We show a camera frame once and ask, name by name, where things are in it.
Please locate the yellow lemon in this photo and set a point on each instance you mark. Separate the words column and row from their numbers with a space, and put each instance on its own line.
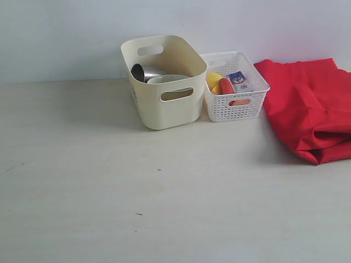
column 212, row 79

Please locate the white lattice plastic basket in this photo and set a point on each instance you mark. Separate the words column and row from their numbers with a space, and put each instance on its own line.
column 218, row 108

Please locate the red cloth placemat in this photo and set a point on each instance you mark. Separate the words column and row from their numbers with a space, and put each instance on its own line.
column 308, row 108

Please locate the stainless steel cup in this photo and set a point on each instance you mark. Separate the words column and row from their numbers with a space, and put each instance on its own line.
column 144, row 73

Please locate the small red strawberry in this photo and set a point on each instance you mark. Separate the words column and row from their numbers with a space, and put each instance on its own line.
column 226, row 86

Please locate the cream plastic bin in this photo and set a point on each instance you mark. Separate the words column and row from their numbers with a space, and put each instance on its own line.
column 166, row 105

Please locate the brown egg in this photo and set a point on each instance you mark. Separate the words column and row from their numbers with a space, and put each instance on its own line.
column 240, row 102

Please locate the orange cheese wedge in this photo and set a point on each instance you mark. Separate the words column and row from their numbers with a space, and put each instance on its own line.
column 216, row 90

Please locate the grey ceramic bowl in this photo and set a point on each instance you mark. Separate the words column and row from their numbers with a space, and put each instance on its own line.
column 167, row 80

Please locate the blue white milk carton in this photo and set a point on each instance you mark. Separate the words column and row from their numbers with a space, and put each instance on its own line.
column 239, row 82

